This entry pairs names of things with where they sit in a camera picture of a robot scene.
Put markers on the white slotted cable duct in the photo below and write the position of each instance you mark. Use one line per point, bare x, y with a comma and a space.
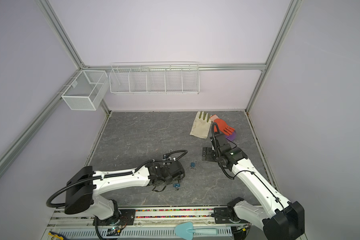
127, 233

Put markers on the beige fabric glove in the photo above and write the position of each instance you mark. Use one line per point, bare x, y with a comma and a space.
201, 125

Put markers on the white mesh box basket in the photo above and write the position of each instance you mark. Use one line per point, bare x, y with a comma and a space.
87, 90

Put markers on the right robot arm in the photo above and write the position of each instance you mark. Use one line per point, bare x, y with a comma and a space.
277, 217

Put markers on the small blue padlock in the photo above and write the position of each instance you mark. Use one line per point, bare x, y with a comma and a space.
193, 165

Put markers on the aluminium frame profile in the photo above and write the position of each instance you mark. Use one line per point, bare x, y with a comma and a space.
23, 139

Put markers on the red rubber glove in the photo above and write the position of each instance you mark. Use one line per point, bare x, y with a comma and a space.
222, 125

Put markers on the white wire shelf basket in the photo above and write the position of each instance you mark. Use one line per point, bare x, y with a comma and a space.
155, 78

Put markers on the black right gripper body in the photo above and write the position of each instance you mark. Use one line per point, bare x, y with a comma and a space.
211, 155

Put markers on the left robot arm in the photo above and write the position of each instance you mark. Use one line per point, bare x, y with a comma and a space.
83, 192

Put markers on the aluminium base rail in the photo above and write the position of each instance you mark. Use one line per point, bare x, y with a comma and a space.
141, 217

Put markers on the purple pink brush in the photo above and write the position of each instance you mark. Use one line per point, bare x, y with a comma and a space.
231, 137

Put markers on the teal garden trowel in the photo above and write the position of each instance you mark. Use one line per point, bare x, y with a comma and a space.
186, 231

